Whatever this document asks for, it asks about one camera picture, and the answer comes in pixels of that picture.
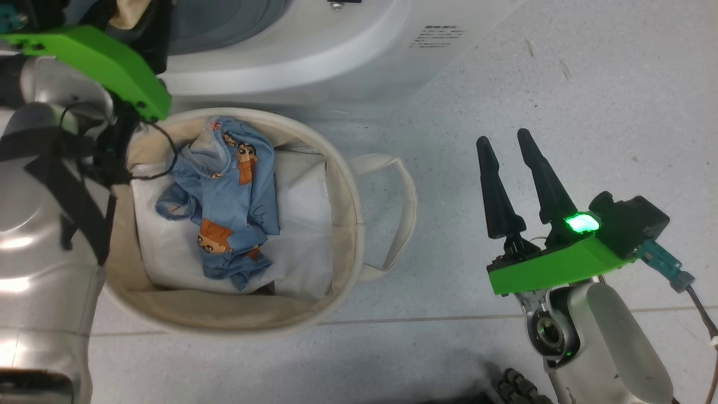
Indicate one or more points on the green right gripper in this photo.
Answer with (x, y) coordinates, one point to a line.
(561, 264)

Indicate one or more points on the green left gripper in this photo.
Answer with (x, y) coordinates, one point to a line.
(101, 62)

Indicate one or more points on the beige garment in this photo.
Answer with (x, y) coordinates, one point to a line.
(132, 14)

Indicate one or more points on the blue cartoon print garment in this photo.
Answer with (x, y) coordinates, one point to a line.
(241, 207)

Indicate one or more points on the white washing machine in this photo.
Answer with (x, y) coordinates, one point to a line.
(308, 56)

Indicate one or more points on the white cloth basket liner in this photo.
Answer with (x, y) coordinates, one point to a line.
(303, 224)

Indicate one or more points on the cream fabric laundry basket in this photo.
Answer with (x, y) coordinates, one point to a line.
(224, 314)

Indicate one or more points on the printed text sticker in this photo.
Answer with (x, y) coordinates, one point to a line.
(437, 36)

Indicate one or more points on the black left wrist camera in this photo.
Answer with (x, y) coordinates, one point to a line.
(45, 11)

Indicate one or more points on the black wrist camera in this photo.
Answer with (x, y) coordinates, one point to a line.
(628, 224)
(45, 11)

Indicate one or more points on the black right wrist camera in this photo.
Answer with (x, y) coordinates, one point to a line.
(628, 224)

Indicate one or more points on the teal right camera connector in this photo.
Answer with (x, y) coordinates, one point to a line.
(662, 261)

